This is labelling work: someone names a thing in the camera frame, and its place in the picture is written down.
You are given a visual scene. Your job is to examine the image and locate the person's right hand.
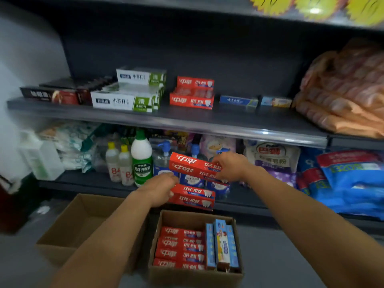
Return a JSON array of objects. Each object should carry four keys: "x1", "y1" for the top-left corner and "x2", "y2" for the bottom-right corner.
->
[{"x1": 211, "y1": 151, "x2": 256, "y2": 182}]

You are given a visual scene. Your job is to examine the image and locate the person's left hand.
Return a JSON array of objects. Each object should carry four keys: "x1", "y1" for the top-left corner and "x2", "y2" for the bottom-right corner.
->
[{"x1": 136, "y1": 173, "x2": 179, "y2": 209}]

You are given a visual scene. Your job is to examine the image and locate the red toothpaste box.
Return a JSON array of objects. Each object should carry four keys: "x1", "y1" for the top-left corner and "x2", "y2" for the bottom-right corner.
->
[
  {"x1": 176, "y1": 76, "x2": 215, "y2": 90},
  {"x1": 169, "y1": 152, "x2": 223, "y2": 181},
  {"x1": 152, "y1": 258, "x2": 206, "y2": 271},
  {"x1": 168, "y1": 184, "x2": 216, "y2": 211},
  {"x1": 160, "y1": 227, "x2": 205, "y2": 240},
  {"x1": 154, "y1": 248, "x2": 206, "y2": 262},
  {"x1": 169, "y1": 87, "x2": 215, "y2": 110},
  {"x1": 157, "y1": 237, "x2": 206, "y2": 251}
]

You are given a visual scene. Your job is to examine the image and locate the person's right forearm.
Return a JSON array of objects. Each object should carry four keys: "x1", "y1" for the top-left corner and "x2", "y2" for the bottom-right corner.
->
[{"x1": 244, "y1": 166, "x2": 384, "y2": 288}]

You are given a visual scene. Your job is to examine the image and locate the person's left forearm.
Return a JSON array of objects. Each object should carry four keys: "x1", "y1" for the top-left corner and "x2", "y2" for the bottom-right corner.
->
[{"x1": 49, "y1": 189, "x2": 150, "y2": 288}]

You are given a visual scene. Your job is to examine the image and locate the pink printed packet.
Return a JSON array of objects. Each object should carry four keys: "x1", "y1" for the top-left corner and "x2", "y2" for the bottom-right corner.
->
[{"x1": 199, "y1": 135, "x2": 237, "y2": 162}]

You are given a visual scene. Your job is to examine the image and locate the blue and white tub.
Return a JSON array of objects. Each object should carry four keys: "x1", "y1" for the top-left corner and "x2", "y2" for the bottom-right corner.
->
[
  {"x1": 179, "y1": 173, "x2": 207, "y2": 189},
  {"x1": 206, "y1": 180, "x2": 231, "y2": 196}
]

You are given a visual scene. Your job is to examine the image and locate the clear pump bottle blue top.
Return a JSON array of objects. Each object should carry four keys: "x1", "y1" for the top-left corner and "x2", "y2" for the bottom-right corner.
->
[
  {"x1": 152, "y1": 140, "x2": 179, "y2": 177},
  {"x1": 188, "y1": 143, "x2": 202, "y2": 159}
]

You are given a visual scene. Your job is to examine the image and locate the white bottle with green cap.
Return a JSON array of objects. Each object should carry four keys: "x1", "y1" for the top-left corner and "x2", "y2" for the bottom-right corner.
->
[{"x1": 131, "y1": 129, "x2": 154, "y2": 187}]

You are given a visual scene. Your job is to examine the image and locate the dark metal shelf unit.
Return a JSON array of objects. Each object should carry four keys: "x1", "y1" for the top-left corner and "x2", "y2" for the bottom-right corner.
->
[{"x1": 6, "y1": 0, "x2": 384, "y2": 236}]

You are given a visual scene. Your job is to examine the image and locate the small bottle with yellow cap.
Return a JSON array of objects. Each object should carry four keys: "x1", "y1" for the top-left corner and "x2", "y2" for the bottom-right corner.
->
[
  {"x1": 105, "y1": 142, "x2": 121, "y2": 183},
  {"x1": 118, "y1": 144, "x2": 134, "y2": 186}
]

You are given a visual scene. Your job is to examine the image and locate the white detergent powder bag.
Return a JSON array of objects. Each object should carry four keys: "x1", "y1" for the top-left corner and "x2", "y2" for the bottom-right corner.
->
[{"x1": 244, "y1": 140, "x2": 301, "y2": 177}]

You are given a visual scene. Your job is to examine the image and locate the dark blue toothpaste box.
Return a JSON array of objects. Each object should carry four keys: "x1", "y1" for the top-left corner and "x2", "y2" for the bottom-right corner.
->
[{"x1": 219, "y1": 95, "x2": 259, "y2": 110}]

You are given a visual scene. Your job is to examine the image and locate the purple packet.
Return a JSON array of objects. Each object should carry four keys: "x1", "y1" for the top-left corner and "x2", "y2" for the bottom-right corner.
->
[{"x1": 240, "y1": 168, "x2": 298, "y2": 189}]

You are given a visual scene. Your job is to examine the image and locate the light blue toothpaste box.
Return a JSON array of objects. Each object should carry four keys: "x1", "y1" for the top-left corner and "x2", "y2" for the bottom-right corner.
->
[{"x1": 260, "y1": 96, "x2": 293, "y2": 108}]

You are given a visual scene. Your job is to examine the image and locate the white and yellow toothpaste box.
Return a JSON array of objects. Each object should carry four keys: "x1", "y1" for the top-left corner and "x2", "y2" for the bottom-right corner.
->
[{"x1": 214, "y1": 219, "x2": 231, "y2": 271}]

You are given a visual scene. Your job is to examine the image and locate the cardboard box with toothpaste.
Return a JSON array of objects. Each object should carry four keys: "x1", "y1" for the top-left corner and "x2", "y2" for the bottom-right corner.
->
[{"x1": 148, "y1": 210, "x2": 244, "y2": 288}]

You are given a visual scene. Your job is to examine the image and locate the white and green toothpaste box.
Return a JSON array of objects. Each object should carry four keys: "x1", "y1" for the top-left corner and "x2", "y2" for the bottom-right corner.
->
[
  {"x1": 90, "y1": 84, "x2": 164, "y2": 113},
  {"x1": 116, "y1": 67, "x2": 167, "y2": 87}
]

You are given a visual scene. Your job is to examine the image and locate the pile of white wipe packets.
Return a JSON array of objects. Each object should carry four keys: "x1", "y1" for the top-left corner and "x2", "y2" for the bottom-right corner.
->
[{"x1": 37, "y1": 121, "x2": 101, "y2": 174}]

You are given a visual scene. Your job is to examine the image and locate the empty cardboard box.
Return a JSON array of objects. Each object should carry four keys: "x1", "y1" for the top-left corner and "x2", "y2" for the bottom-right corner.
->
[{"x1": 35, "y1": 193, "x2": 146, "y2": 274}]

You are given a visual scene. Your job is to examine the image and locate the pile of blue detergent bags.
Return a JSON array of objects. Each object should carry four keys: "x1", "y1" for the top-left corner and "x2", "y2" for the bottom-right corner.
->
[{"x1": 296, "y1": 147, "x2": 384, "y2": 221}]

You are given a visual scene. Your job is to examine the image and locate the white plastic container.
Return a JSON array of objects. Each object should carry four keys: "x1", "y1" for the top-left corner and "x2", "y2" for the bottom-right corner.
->
[{"x1": 19, "y1": 130, "x2": 65, "y2": 181}]

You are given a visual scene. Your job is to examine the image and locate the black toothpaste box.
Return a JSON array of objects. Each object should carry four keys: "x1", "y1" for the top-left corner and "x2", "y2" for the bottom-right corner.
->
[
  {"x1": 20, "y1": 86, "x2": 80, "y2": 105},
  {"x1": 39, "y1": 75, "x2": 116, "y2": 105}
]

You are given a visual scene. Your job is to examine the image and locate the stack of orange packets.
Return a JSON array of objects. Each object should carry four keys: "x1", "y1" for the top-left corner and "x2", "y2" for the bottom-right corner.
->
[{"x1": 292, "y1": 38, "x2": 384, "y2": 139}]

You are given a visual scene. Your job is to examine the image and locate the yellow star price tag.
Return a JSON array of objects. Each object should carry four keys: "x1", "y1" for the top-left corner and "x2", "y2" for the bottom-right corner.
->
[
  {"x1": 346, "y1": 0, "x2": 384, "y2": 27},
  {"x1": 295, "y1": 0, "x2": 342, "y2": 22},
  {"x1": 250, "y1": 0, "x2": 296, "y2": 16}
]

